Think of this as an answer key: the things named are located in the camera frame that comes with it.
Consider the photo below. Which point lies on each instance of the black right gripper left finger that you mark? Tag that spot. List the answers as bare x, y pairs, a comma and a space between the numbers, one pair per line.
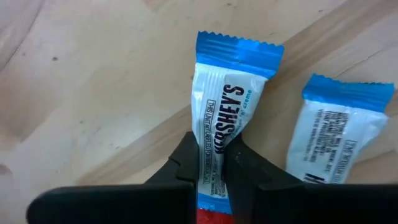
124, 205

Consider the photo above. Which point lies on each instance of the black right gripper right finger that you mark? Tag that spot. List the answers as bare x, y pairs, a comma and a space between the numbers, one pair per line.
311, 205

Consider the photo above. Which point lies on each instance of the white blue Hershey's candy bar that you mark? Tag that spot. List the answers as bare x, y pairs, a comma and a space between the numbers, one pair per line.
335, 133
230, 102

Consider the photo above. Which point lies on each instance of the red Skittles candy bag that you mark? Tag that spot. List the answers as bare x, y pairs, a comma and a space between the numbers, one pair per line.
214, 217

